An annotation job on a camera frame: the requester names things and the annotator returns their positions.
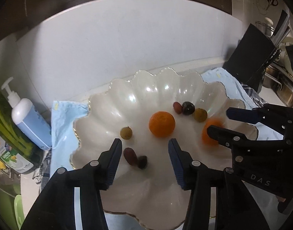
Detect black scissors on hook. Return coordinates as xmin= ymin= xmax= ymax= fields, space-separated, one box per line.
xmin=267 ymin=0 xmax=278 ymax=8

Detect stainless steel pots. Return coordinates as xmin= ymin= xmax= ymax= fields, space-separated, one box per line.
xmin=262 ymin=27 xmax=293 ymax=108

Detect green dish soap bottle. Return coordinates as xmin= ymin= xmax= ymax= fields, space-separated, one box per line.
xmin=0 ymin=91 xmax=43 ymax=173

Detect black knife block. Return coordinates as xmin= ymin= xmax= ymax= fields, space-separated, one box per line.
xmin=223 ymin=10 xmax=290 ymax=93

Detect orange mandarin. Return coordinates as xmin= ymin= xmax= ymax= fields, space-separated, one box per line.
xmin=149 ymin=111 xmax=176 ymax=138
xmin=201 ymin=117 xmax=224 ymax=147

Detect green plastic basin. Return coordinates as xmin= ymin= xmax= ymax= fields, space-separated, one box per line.
xmin=0 ymin=184 xmax=25 ymax=229

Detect person right hand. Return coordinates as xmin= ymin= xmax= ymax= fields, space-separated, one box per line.
xmin=276 ymin=196 xmax=286 ymax=202

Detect light blue patterned cloth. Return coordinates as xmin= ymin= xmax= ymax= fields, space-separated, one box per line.
xmin=49 ymin=67 xmax=285 ymax=230

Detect red jujube date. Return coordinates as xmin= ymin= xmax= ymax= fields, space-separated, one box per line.
xmin=123 ymin=147 xmax=138 ymax=166

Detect dark plum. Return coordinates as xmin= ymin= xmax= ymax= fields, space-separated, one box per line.
xmin=182 ymin=101 xmax=195 ymax=115

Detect white scalloped ceramic bowl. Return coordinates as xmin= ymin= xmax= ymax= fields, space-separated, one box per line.
xmin=70 ymin=67 xmax=259 ymax=230

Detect small brown longan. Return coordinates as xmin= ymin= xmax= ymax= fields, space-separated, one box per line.
xmin=193 ymin=108 xmax=208 ymax=122

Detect blue white pump bottle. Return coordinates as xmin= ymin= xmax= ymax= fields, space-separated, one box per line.
xmin=1 ymin=77 xmax=52 ymax=151

